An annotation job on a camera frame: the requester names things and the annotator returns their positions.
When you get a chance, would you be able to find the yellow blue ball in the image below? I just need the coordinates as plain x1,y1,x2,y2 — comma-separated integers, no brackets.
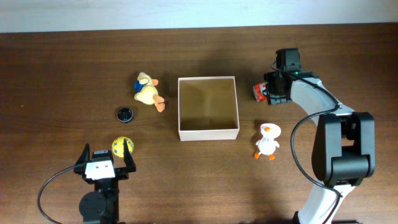
111,136,134,158

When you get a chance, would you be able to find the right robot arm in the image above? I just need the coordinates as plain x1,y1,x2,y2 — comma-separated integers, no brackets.
263,48,376,224

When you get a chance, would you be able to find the pink cardboard box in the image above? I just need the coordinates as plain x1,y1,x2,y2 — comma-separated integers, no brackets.
178,76,239,141

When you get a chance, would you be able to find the red toy fire truck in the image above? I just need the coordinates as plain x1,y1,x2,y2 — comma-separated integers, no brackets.
253,82,268,102

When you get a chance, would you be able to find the yellow plush duck toy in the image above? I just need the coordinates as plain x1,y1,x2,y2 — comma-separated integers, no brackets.
134,72,165,113

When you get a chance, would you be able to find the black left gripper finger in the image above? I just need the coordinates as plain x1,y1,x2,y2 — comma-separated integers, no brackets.
75,143,90,166
123,139,136,172

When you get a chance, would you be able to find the white duck figurine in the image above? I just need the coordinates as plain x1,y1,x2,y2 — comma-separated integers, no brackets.
254,123,282,161

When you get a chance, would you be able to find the black round cap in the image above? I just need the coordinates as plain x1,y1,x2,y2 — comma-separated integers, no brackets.
117,108,134,124

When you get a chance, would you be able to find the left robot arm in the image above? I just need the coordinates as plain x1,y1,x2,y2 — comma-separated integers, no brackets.
74,137,136,223

